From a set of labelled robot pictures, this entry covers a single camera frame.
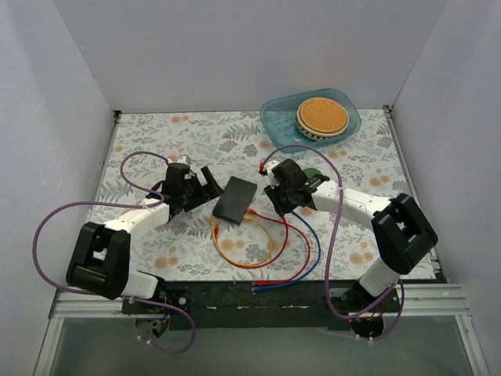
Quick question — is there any black network switch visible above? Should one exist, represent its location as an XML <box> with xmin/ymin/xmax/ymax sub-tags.
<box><xmin>212</xmin><ymin>176</ymin><xmax>258</xmax><ymax>225</ymax></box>

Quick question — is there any yellow ethernet cable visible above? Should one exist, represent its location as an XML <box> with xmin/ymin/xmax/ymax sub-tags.
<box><xmin>209</xmin><ymin>213</ymin><xmax>274</xmax><ymax>267</ymax></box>

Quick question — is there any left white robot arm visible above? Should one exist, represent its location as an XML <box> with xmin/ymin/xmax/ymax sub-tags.
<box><xmin>66</xmin><ymin>163</ymin><xmax>223</xmax><ymax>313</ymax></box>

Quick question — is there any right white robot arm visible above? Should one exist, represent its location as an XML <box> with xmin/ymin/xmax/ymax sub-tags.
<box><xmin>259</xmin><ymin>159</ymin><xmax>438</xmax><ymax>312</ymax></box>

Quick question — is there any floral table mat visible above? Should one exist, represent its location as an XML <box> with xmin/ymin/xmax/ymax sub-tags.
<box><xmin>90</xmin><ymin>110</ymin><xmax>411</xmax><ymax>281</ymax></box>

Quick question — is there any woven round coasters stack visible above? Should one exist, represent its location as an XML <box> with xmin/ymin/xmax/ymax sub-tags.
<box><xmin>296</xmin><ymin>97</ymin><xmax>349</xmax><ymax>140</ymax></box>

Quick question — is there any teal plastic container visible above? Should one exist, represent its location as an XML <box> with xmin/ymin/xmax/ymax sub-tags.
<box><xmin>260</xmin><ymin>89</ymin><xmax>361</xmax><ymax>149</ymax></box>

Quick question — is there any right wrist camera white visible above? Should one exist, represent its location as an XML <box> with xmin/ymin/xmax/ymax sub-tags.
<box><xmin>258</xmin><ymin>160</ymin><xmax>279</xmax><ymax>189</ymax></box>

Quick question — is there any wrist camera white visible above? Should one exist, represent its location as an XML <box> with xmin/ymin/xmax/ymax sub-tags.
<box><xmin>258</xmin><ymin>160</ymin><xmax>279</xmax><ymax>189</ymax></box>
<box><xmin>166</xmin><ymin>154</ymin><xmax>191</xmax><ymax>168</ymax></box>

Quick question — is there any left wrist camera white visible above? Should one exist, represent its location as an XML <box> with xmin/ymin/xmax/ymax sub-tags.
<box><xmin>166</xmin><ymin>154</ymin><xmax>191</xmax><ymax>168</ymax></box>

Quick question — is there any blue ethernet cable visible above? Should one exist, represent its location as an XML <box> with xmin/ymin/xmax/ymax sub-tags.
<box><xmin>252</xmin><ymin>211</ymin><xmax>323</xmax><ymax>294</ymax></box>

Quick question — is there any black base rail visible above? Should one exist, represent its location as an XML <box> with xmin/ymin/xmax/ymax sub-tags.
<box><xmin>121</xmin><ymin>278</ymin><xmax>447</xmax><ymax>332</ymax></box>

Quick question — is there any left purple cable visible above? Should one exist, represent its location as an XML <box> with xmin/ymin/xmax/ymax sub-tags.
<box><xmin>31</xmin><ymin>150</ymin><xmax>196</xmax><ymax>355</ymax></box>

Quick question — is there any purple cable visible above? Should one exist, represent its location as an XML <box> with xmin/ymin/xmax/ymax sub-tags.
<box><xmin>31</xmin><ymin>150</ymin><xmax>196</xmax><ymax>355</ymax></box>
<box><xmin>258</xmin><ymin>143</ymin><xmax>405</xmax><ymax>341</ymax></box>

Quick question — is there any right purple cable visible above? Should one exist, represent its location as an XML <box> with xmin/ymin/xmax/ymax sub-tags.
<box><xmin>258</xmin><ymin>143</ymin><xmax>405</xmax><ymax>341</ymax></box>

